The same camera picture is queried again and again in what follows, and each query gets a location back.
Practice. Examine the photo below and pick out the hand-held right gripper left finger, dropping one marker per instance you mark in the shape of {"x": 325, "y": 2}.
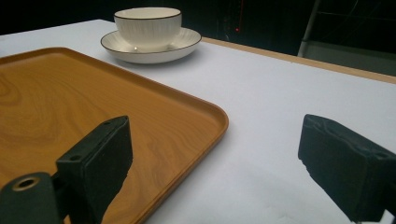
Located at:
{"x": 96, "y": 168}

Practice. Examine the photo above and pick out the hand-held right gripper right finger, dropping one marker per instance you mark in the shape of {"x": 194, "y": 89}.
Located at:
{"x": 345, "y": 168}

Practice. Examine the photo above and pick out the wooden tray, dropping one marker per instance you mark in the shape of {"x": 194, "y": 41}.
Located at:
{"x": 77, "y": 124}

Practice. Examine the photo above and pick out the metal stand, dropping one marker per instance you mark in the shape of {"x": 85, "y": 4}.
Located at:
{"x": 308, "y": 29}

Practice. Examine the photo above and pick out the white ribbed bowl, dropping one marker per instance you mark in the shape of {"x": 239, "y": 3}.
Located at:
{"x": 148, "y": 28}

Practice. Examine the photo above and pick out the white ribbed plate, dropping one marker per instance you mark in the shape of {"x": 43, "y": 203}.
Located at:
{"x": 183, "y": 43}

